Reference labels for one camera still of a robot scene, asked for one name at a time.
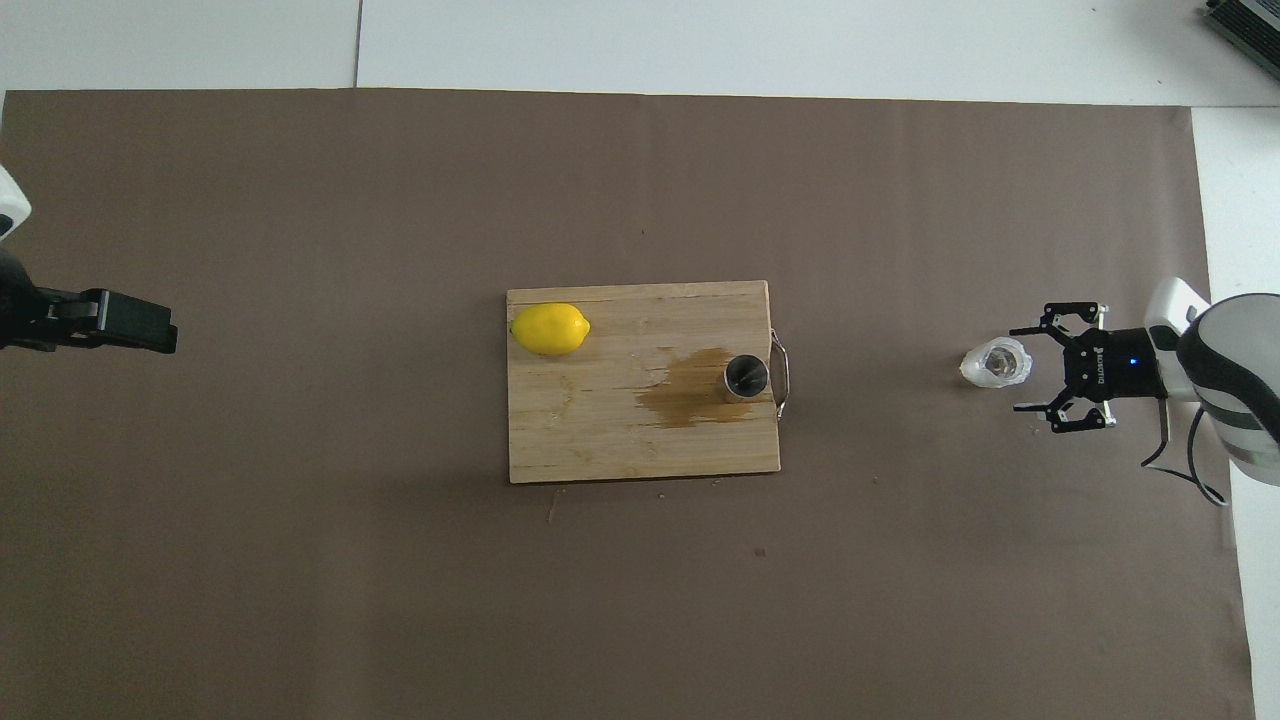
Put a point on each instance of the steel double jigger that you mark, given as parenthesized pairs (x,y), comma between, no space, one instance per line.
(747,377)

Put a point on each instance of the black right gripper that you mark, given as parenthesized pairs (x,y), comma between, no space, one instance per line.
(1120,365)

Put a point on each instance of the brown paper table mat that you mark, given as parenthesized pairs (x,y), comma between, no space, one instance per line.
(400,600)

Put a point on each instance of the yellow lemon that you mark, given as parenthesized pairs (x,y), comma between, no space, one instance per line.
(550,329)

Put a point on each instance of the clear plastic cup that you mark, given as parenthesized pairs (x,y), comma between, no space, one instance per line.
(997,364)

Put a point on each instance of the grey ribbed metal device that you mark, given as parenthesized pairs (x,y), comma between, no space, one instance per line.
(1250,30)

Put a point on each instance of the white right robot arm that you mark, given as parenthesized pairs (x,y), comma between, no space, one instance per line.
(1230,370)

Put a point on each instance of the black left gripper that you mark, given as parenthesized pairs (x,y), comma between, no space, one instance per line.
(18,305)

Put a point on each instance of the wooden cutting board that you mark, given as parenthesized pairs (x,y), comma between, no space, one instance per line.
(600,410)

